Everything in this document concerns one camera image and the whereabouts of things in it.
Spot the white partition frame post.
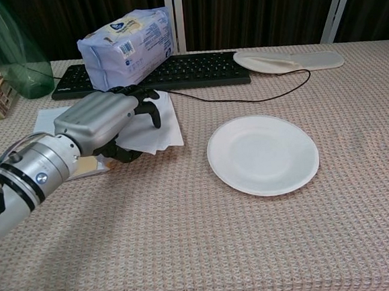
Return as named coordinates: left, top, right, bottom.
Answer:
left=163, top=0, right=188, bottom=54
left=316, top=0, right=364, bottom=44

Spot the black computer keyboard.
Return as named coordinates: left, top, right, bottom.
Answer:
left=48, top=49, right=252, bottom=101

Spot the white paper plate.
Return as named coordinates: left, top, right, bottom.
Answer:
left=204, top=110, right=323, bottom=202

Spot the light blue tissue pack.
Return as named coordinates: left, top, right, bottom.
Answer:
left=74, top=5, right=177, bottom=98

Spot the black keyboard cable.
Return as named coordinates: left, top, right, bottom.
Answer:
left=162, top=68, right=313, bottom=110

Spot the yellow cover lined notebook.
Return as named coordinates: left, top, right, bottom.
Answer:
left=30, top=88, right=187, bottom=185

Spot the white cloth slipper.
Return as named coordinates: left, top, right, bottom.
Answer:
left=232, top=42, right=346, bottom=78

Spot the beige waffle tablecloth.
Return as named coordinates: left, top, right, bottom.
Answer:
left=0, top=34, right=389, bottom=291

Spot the green spray bottle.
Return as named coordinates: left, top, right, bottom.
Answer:
left=0, top=0, right=56, bottom=102

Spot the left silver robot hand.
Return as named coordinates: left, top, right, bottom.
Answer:
left=50, top=82, right=166, bottom=170

